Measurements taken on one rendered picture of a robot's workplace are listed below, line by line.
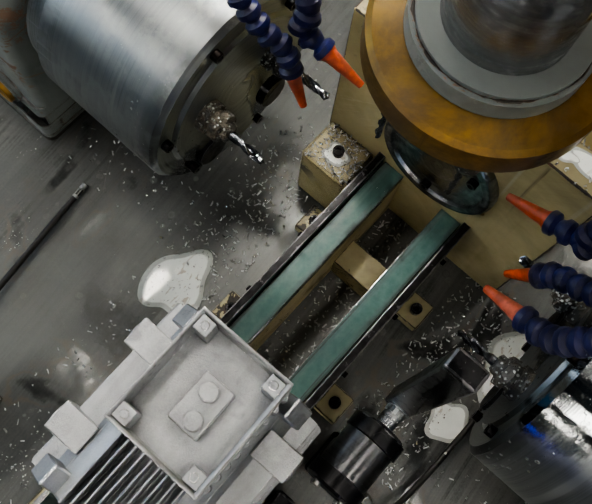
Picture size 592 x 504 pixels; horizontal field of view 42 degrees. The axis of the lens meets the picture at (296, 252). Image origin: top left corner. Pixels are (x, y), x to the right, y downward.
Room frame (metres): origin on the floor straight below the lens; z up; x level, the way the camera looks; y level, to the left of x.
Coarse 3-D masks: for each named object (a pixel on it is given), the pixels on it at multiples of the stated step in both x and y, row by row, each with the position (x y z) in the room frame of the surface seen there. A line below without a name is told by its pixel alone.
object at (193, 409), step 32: (192, 320) 0.11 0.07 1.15; (192, 352) 0.09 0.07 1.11; (224, 352) 0.10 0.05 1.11; (256, 352) 0.10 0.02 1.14; (160, 384) 0.06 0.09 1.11; (192, 384) 0.06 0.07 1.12; (224, 384) 0.07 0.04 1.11; (256, 384) 0.07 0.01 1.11; (288, 384) 0.08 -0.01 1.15; (160, 416) 0.03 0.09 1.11; (192, 416) 0.04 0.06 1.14; (224, 416) 0.04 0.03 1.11; (256, 416) 0.05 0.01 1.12; (160, 448) 0.01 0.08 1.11; (192, 448) 0.01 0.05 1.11; (224, 448) 0.02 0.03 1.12
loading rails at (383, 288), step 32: (352, 192) 0.34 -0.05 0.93; (384, 192) 0.35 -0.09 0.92; (320, 224) 0.29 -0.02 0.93; (352, 224) 0.30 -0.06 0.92; (448, 224) 0.32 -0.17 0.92; (288, 256) 0.25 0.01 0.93; (320, 256) 0.26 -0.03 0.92; (352, 256) 0.29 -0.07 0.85; (416, 256) 0.28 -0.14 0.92; (256, 288) 0.20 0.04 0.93; (288, 288) 0.21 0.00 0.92; (352, 288) 0.25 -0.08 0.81; (384, 288) 0.23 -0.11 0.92; (416, 288) 0.24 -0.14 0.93; (224, 320) 0.16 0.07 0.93; (256, 320) 0.17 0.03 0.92; (352, 320) 0.19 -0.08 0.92; (384, 320) 0.19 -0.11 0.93; (416, 320) 0.22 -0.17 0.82; (320, 352) 0.14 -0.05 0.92; (352, 352) 0.15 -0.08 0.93; (320, 384) 0.12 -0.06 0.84
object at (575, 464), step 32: (576, 320) 0.20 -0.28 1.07; (480, 352) 0.15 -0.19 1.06; (544, 352) 0.17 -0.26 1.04; (512, 384) 0.12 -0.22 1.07; (544, 384) 0.12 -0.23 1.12; (576, 384) 0.12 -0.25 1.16; (480, 416) 0.10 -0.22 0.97; (512, 416) 0.09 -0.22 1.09; (544, 416) 0.09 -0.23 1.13; (576, 416) 0.09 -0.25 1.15; (480, 448) 0.06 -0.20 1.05; (512, 448) 0.06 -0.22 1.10; (544, 448) 0.07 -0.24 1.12; (576, 448) 0.07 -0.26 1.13; (512, 480) 0.04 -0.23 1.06; (544, 480) 0.04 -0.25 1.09; (576, 480) 0.04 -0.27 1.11
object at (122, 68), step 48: (48, 0) 0.40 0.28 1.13; (96, 0) 0.39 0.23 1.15; (144, 0) 0.40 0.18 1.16; (192, 0) 0.40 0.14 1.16; (288, 0) 0.45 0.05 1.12; (48, 48) 0.37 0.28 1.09; (96, 48) 0.36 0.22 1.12; (144, 48) 0.36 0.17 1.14; (192, 48) 0.36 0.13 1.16; (240, 48) 0.39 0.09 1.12; (96, 96) 0.33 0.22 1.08; (144, 96) 0.32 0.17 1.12; (192, 96) 0.33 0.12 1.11; (240, 96) 0.38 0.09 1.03; (144, 144) 0.29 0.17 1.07; (192, 144) 0.32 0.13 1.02
